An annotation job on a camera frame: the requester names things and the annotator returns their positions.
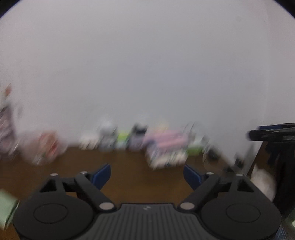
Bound knitted vase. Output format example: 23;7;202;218
0;104;17;154

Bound white robot speaker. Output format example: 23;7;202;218
98;119;118;151

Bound white bag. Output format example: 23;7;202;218
250;165;277;201

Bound plastic bag of snacks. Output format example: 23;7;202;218
16;129;67;165

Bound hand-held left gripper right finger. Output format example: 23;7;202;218
179;164;255;211

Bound black box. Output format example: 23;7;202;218
132;125;148;136

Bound patterned tin box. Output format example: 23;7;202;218
128;135;145;150

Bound pink floral folded garment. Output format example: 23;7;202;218
146;148;188;160

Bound cream garment teal flowers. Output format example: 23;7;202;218
147;157;188;170

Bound pink blue garment purple trim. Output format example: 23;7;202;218
143;129;188;150

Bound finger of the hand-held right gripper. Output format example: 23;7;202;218
248;130;295;142
258;123;295;131

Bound wooden chair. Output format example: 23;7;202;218
248;141;268;177

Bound green white small box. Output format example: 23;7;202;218
116;131;129;149

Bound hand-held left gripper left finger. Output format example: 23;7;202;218
39;163;116;211

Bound white plastic clip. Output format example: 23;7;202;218
78;133;98;149

